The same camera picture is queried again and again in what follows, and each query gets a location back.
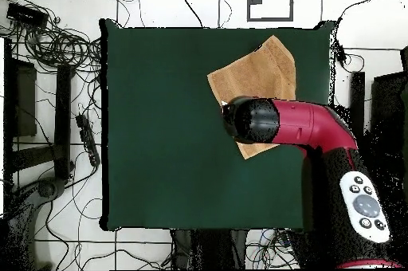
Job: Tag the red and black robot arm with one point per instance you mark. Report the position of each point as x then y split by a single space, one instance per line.
302 121

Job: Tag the grey curved stand base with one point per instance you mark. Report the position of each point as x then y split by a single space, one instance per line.
47 188

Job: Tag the black power strip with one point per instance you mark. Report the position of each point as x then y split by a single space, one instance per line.
87 138

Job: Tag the grey square floor frame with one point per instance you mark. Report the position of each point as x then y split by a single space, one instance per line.
271 19

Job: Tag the black metal frame stand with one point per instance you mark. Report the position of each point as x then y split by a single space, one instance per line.
357 98
62 108

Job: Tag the dark green table cloth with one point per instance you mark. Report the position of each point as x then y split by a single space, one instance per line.
165 124

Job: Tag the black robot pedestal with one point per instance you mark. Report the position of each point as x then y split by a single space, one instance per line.
210 248

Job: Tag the orange terry towel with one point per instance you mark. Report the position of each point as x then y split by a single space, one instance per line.
255 73

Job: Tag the black flat box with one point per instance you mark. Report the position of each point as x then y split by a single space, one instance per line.
27 16

